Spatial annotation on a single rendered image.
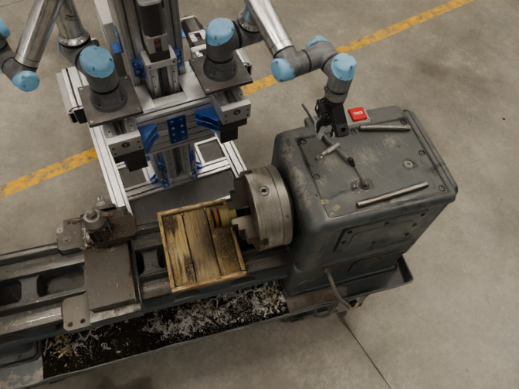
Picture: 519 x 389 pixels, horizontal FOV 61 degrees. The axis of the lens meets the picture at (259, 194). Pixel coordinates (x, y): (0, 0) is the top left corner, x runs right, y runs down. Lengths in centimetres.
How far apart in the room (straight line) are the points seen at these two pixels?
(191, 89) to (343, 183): 87
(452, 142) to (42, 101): 310
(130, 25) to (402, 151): 117
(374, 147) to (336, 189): 25
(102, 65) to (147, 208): 117
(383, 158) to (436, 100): 222
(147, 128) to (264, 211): 73
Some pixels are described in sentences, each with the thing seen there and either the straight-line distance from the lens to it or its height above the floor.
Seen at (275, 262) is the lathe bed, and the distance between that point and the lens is 184.
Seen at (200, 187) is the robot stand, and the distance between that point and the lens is 277.
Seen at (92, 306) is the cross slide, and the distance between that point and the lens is 174.
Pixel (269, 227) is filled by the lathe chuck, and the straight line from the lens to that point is 156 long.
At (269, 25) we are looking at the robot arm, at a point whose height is 167.
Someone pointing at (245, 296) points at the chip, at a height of 56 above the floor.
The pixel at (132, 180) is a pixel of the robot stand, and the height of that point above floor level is 21.
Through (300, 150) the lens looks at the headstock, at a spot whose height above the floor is 126.
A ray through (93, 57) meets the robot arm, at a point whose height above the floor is 139.
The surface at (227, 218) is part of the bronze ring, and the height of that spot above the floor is 111.
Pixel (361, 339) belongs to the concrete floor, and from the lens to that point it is 273.
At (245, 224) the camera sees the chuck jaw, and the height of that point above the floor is 111.
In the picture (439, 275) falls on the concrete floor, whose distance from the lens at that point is 303.
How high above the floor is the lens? 257
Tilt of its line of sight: 59 degrees down
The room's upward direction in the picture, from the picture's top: 6 degrees clockwise
